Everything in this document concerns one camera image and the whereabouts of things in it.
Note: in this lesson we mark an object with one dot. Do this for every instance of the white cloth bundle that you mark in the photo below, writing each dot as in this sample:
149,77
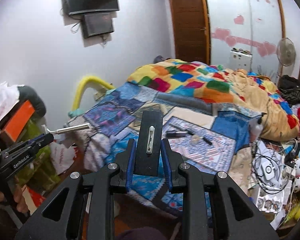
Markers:
9,97

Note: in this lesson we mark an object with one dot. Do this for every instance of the black striped clothes pile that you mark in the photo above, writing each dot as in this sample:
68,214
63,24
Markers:
289,88

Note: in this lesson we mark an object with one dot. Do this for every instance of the person's dark trouser legs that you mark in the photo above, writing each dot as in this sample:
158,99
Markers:
145,233

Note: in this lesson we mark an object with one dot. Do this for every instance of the purple cosmetic tube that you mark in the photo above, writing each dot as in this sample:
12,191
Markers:
176,134

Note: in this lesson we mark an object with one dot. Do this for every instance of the white plastic shopping bag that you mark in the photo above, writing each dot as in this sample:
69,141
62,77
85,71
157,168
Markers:
62,157

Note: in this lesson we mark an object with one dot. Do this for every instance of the white small cabinet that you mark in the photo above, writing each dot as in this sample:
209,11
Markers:
240,59

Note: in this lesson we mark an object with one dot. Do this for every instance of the small black wall monitor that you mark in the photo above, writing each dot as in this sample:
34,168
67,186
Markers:
96,24

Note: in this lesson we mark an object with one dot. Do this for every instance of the black case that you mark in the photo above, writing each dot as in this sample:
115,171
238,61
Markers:
148,146

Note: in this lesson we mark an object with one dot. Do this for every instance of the frosted sliding wardrobe doors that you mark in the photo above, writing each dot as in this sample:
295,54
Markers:
253,25

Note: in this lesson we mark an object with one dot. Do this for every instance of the white charger with cables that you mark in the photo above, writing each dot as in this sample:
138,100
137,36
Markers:
268,167

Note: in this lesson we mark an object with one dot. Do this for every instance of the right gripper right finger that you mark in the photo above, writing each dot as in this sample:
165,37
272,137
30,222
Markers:
234,216

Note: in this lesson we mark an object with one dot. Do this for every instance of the brown wooden door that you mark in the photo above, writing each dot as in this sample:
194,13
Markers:
191,38

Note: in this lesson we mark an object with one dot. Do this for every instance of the clear pump bottle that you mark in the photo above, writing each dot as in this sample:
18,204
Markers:
255,129

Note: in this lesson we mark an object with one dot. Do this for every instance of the person's left hand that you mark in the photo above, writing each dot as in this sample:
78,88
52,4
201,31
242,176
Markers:
18,198

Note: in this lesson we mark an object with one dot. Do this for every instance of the black marker pen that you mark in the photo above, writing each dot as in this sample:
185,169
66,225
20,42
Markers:
191,133

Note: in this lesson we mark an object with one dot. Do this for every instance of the orange box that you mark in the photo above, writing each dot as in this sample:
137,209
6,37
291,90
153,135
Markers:
17,122

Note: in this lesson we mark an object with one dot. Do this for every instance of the green leaf-pattern storage bag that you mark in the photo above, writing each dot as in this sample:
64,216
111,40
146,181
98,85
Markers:
40,175

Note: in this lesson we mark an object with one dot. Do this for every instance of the standing electric fan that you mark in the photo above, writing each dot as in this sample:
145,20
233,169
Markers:
286,56

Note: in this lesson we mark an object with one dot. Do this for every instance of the colourful patchwork blanket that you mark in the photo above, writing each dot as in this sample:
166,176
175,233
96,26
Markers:
216,84

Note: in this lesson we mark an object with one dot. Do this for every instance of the yellow foam bed rail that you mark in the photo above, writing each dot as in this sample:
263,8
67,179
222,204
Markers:
88,81

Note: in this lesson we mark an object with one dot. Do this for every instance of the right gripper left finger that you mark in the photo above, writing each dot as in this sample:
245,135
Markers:
83,201

